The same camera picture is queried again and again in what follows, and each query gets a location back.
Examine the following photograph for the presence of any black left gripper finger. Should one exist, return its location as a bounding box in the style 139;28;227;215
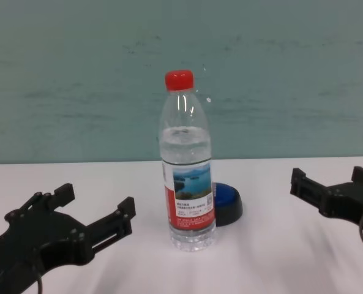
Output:
83;197;136;254
4;183;75;221

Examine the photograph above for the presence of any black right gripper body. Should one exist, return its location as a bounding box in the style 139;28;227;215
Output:
321;183;363;239

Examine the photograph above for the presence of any clear water bottle red cap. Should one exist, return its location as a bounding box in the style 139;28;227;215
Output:
159;69;216;252

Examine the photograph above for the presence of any blue push button black base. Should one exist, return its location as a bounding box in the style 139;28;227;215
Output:
211;182;244;227

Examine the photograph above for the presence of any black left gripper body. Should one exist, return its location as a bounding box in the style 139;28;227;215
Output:
0;210;95;288

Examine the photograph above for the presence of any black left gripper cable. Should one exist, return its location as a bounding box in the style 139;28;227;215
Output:
36;269;45;294

